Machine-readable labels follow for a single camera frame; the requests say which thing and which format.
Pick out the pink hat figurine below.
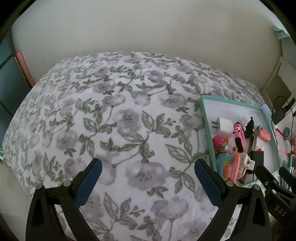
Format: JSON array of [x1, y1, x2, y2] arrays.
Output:
[[212, 135, 229, 155]]

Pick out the white hair claw clip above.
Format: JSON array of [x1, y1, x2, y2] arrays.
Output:
[[237, 154, 255, 180]]

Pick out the orange blue toy keys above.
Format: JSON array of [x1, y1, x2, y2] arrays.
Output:
[[255, 125, 271, 142]]

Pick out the black key with silver blade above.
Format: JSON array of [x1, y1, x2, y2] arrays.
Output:
[[247, 133, 264, 180]]

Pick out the white charger plug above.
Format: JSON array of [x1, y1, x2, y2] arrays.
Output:
[[211, 117, 234, 138]]

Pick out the teal white tray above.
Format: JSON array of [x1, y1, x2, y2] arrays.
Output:
[[199, 96, 280, 186]]

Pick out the black toy car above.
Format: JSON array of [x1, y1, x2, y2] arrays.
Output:
[[244, 117, 254, 139]]

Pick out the grey floral blanket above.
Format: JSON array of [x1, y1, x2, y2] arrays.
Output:
[[3, 52, 264, 240]]

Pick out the orange blue eraser box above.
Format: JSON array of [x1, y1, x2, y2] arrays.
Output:
[[216, 153, 240, 182]]

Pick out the pink smart watch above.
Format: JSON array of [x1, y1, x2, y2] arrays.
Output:
[[233, 123, 246, 153]]

